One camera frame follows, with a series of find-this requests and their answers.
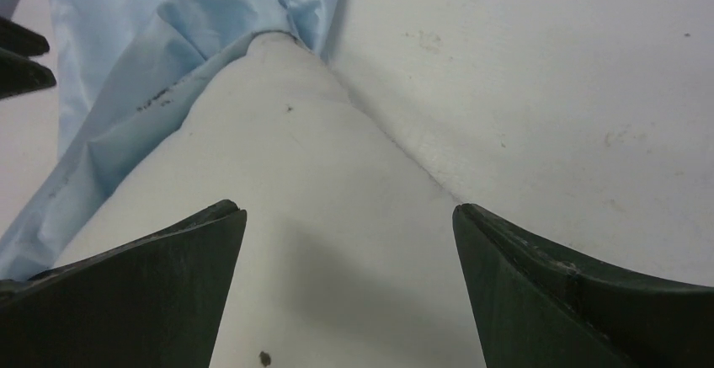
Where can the white pillow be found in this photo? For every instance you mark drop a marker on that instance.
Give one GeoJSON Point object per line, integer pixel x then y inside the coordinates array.
{"type": "Point", "coordinates": [348, 258]}

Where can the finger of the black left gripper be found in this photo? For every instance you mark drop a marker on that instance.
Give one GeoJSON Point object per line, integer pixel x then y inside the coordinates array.
{"type": "Point", "coordinates": [20, 75]}
{"type": "Point", "coordinates": [22, 41]}

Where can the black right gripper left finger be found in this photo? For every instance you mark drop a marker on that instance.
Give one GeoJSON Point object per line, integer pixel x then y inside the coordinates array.
{"type": "Point", "coordinates": [154, 302]}

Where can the light blue pillowcase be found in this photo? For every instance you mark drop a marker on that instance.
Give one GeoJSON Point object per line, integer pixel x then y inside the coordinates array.
{"type": "Point", "coordinates": [128, 73]}

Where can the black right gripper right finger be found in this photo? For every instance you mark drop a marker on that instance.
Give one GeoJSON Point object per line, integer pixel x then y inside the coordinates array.
{"type": "Point", "coordinates": [537, 303]}

